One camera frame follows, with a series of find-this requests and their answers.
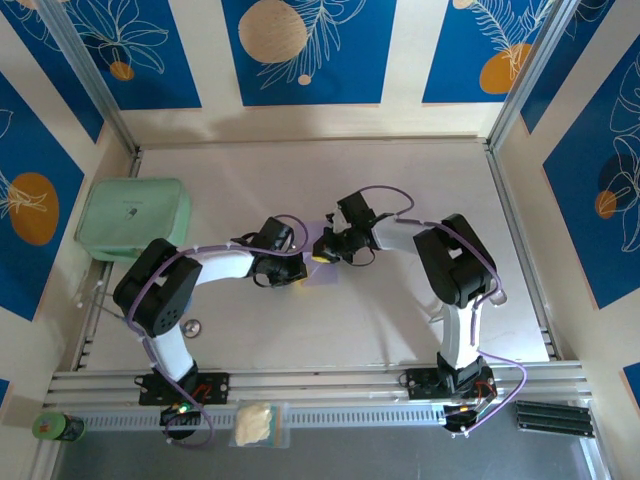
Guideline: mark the lilac paper sheet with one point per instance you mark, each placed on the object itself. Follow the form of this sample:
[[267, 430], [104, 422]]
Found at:
[[325, 275]]

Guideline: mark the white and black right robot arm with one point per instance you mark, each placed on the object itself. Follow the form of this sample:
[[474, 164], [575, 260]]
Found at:
[[455, 265]]

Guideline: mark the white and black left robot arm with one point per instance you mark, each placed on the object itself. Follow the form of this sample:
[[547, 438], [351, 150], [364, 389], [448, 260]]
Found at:
[[160, 295]]

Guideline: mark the blue tube stethoscope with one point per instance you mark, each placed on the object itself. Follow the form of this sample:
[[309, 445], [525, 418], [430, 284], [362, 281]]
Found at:
[[191, 328]]

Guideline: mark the clear bag with cream contents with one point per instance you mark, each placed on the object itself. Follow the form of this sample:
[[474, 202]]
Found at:
[[255, 422]]

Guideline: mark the mint green zip pouch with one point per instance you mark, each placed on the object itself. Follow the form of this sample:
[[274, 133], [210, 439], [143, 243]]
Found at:
[[130, 210]]

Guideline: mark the black controller board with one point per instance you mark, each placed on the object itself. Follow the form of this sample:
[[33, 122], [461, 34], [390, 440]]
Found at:
[[460, 422], [192, 417]]

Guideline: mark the black ribbed block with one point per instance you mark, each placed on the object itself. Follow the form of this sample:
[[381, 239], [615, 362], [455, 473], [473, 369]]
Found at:
[[555, 420]]

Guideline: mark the green can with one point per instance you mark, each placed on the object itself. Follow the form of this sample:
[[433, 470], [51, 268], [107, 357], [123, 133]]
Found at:
[[50, 427]]

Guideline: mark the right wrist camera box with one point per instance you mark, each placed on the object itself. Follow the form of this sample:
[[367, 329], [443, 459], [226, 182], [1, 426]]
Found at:
[[337, 220]]

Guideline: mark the aluminium mounting rail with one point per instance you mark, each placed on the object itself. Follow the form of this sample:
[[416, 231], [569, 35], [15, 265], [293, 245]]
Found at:
[[325, 382]]

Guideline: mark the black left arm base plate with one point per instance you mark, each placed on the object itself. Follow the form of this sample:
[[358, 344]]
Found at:
[[220, 387]]

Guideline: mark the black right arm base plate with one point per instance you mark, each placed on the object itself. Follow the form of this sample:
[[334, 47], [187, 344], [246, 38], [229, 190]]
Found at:
[[417, 385]]

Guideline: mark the blue floral wall poster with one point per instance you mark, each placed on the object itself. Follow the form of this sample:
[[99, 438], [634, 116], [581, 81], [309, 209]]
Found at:
[[30, 150], [150, 75], [350, 75], [575, 225], [450, 75], [565, 65], [60, 85]]

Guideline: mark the aluminium frame post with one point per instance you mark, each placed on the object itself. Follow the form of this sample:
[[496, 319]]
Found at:
[[90, 75], [530, 65]]

